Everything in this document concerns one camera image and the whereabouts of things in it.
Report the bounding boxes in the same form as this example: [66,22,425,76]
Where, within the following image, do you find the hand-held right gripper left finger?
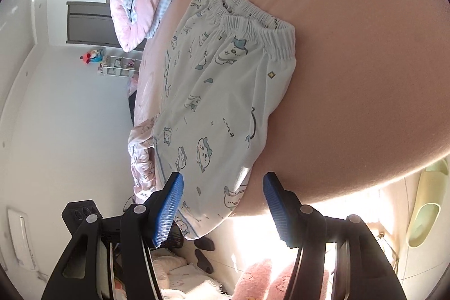
[40,172,185,300]

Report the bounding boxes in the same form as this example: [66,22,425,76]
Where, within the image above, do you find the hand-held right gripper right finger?
[263,172,405,300]

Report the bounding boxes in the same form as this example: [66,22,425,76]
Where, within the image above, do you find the white cartoon print shorts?
[151,0,296,240]

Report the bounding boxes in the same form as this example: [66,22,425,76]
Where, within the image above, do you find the pink printed pajama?
[128,115,166,200]

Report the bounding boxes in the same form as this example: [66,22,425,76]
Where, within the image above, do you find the white air conditioner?
[6,208,39,270]

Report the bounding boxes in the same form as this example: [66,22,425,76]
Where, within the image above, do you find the pink floor bedding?
[112,245,233,300]

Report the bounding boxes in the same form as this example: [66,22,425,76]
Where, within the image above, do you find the pink fluffy slipper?
[274,265,331,300]
[234,258,275,300]

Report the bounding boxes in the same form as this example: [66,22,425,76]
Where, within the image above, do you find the black bag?
[127,89,138,127]

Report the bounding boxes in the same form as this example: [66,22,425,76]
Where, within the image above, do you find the pale green slipper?
[407,177,442,248]
[424,157,450,181]

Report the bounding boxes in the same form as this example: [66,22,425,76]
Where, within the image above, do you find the white shelf rack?
[98,55,143,77]

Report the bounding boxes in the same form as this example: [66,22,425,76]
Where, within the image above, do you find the bed with pink sheet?
[128,0,450,220]

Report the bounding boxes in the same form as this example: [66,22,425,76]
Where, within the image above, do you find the red blue plush toy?
[80,49,104,66]

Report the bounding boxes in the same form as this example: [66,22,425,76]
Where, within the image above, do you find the grey door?
[67,1,122,49]

